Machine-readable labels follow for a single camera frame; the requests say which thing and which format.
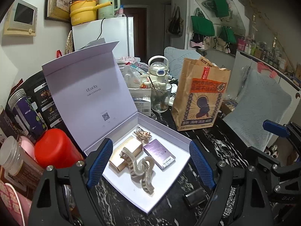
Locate gold framed picture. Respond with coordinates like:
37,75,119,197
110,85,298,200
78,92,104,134
44,0,71,23

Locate brown printed paper bag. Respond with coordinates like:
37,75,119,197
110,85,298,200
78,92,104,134
171,56,231,131

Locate green electric kettle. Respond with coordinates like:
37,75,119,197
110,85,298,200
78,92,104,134
97,0,121,19

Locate black white checkered scrunchie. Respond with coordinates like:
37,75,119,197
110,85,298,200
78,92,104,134
222,187,236,218

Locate crystal flower hair clip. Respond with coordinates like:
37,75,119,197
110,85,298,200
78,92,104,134
133,127,152,144

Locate white refrigerator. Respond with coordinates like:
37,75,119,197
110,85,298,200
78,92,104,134
72,17,135,58

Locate purple label clear jar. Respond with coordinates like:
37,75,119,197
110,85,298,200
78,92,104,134
8,89,47,143

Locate red canister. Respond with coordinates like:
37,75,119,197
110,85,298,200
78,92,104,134
34,129,84,169

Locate glass cup with straw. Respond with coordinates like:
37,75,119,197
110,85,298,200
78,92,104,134
150,81,172,113

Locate gold rectangular box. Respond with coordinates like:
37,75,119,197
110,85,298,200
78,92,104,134
109,136,142,173

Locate green tote bag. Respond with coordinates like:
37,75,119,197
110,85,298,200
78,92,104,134
191,16,215,37

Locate beige wall intercom panel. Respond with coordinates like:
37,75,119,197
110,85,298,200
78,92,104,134
3,0,38,36

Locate light blue towel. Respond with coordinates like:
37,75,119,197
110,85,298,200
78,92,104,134
224,70,291,151

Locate lilac open gift box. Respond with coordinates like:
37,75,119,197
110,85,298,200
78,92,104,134
42,42,190,213

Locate yellow cooking pot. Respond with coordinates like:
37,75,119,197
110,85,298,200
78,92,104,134
69,0,111,26

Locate purple eyes cosmetic box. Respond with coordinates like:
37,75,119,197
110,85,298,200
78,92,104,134
143,139,176,170

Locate clear jar brown contents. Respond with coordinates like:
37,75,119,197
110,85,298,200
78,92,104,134
1,136,43,190

